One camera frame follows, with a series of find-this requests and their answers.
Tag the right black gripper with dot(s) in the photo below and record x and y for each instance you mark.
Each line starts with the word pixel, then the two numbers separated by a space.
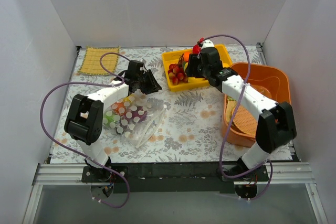
pixel 192 64

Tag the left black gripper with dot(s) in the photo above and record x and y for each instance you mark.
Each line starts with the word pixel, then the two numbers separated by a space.
pixel 144 81

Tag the fake red apple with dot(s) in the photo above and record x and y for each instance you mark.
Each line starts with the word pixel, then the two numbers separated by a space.
pixel 196 49

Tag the fake purple onion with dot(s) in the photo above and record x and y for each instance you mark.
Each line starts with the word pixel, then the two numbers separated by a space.
pixel 138 114

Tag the clear dotted zip bag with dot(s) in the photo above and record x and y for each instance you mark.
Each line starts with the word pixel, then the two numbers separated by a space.
pixel 139 133

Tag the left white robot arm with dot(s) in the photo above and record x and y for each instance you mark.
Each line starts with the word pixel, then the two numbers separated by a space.
pixel 84 121

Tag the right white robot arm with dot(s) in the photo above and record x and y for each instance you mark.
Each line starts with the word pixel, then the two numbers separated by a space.
pixel 275 121

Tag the fake yellow lemon front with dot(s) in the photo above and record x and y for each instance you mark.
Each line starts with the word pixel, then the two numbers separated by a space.
pixel 195 80

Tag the fake green vegetable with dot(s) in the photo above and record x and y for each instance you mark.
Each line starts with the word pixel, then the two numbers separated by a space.
pixel 110 119

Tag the red cherry bunch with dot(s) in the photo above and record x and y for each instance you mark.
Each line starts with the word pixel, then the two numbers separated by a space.
pixel 176 73

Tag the yellow plastic tray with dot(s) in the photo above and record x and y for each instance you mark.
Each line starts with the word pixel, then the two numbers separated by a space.
pixel 172 57

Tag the green woven mat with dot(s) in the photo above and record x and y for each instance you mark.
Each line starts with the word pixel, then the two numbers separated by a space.
pixel 230 106

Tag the yellow woven bamboo mat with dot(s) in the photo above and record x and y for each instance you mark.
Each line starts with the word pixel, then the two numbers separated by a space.
pixel 91 64

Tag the round woven basket tray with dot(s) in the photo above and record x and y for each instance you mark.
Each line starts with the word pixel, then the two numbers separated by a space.
pixel 245 121

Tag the orange plastic basin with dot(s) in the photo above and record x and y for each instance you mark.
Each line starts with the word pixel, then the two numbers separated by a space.
pixel 261 88

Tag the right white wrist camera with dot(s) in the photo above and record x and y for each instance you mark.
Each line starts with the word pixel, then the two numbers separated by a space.
pixel 207 44

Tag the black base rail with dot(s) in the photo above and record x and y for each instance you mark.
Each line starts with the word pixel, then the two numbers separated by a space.
pixel 182 177

